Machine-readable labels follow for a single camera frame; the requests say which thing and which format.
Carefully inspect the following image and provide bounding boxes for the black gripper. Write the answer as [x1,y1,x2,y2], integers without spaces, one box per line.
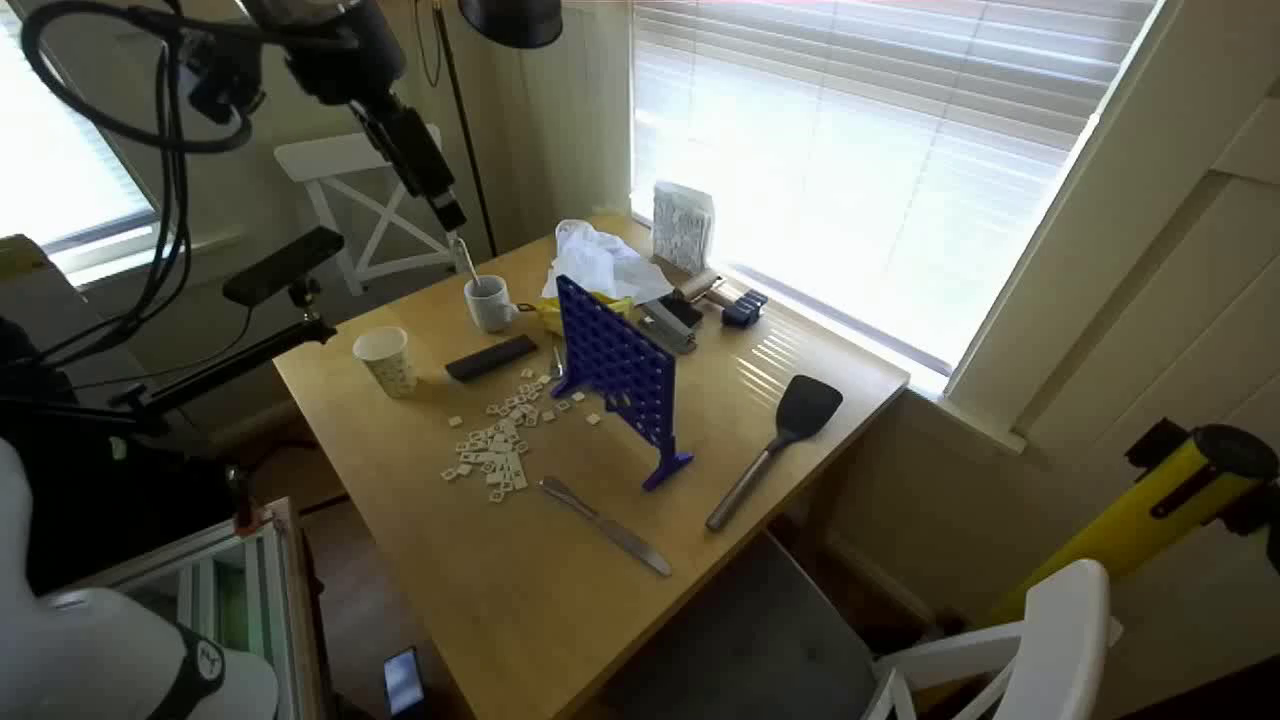
[348,93,477,241]

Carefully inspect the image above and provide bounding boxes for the black remote control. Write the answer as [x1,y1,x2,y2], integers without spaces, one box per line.
[440,330,545,388]

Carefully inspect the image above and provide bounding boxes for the white mug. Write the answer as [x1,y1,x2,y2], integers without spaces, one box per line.
[461,270,522,336]

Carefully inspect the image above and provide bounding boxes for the yellow crumpled bag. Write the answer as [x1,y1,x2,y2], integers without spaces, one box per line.
[522,286,632,341]

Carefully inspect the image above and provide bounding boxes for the white plastic bag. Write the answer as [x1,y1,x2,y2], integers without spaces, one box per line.
[545,217,678,304]

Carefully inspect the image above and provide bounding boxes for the paper cup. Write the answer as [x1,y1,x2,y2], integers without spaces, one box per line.
[348,322,416,401]

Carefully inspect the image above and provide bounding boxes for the black floor lamp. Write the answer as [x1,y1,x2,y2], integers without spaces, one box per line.
[430,0,569,258]

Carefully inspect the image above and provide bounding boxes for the white packaging box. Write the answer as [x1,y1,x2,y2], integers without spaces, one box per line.
[648,177,722,270]

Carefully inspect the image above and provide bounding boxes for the grey stapler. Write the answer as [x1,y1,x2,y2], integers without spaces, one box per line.
[627,300,701,359]

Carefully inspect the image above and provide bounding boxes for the heap of white letter tiles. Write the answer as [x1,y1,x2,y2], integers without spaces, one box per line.
[436,362,608,513]

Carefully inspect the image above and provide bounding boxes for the blue head wooden hammer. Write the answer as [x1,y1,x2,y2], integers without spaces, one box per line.
[691,270,773,336]

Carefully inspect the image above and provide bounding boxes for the black spatula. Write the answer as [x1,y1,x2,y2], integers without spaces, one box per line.
[701,371,847,537]

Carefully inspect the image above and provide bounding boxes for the white window blinds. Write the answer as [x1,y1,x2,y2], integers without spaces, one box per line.
[627,0,1163,377]

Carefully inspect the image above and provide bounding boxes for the white framed glass cabinet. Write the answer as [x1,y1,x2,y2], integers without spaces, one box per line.
[72,497,333,720]

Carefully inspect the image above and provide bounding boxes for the large black equipment block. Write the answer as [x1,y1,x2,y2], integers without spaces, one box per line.
[0,316,256,594]

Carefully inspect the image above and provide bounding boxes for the black smartphone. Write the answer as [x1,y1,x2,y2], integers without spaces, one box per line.
[375,645,433,720]

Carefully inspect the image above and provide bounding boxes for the cream panelled door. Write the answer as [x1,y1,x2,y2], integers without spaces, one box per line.
[949,0,1280,453]

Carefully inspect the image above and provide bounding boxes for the thin white utensil handle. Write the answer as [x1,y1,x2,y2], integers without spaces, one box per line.
[443,230,481,286]

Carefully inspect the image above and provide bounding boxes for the black stereo camera bar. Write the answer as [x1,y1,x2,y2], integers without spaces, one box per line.
[219,223,348,310]

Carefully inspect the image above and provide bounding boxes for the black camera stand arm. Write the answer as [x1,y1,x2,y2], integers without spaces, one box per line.
[112,270,339,417]

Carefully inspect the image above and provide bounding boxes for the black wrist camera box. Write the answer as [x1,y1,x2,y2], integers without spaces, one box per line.
[182,26,268,129]

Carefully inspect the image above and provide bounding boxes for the thick black cable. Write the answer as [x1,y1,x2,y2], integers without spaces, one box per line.
[16,0,261,151]
[139,51,199,352]

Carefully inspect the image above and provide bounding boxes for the yellow stanchion post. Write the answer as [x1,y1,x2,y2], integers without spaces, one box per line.
[1018,417,1280,611]

